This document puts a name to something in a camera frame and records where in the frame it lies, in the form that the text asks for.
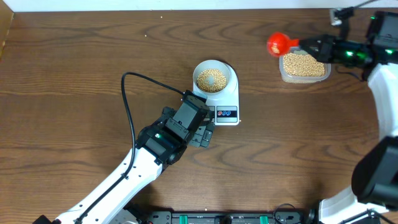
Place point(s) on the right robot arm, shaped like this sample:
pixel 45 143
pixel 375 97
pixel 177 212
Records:
pixel 373 189

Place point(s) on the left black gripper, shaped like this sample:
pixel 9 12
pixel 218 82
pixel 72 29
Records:
pixel 203 135

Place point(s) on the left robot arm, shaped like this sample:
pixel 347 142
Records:
pixel 158 146

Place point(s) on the clear plastic soybean container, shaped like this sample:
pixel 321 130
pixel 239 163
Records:
pixel 302 80

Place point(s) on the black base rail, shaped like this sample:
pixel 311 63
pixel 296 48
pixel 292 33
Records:
pixel 167 217

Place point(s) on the red plastic measuring scoop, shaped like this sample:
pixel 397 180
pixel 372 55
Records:
pixel 279 44

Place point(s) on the soybeans in bowl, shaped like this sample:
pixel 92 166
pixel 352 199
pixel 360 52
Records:
pixel 211 80

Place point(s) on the grey round bowl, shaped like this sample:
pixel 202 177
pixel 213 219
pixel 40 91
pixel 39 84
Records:
pixel 208 64

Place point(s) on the soybeans in container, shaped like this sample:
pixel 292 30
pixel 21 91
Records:
pixel 302 65

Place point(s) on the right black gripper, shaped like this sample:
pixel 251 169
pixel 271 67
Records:
pixel 325 47

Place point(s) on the white digital kitchen scale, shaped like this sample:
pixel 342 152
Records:
pixel 225 103

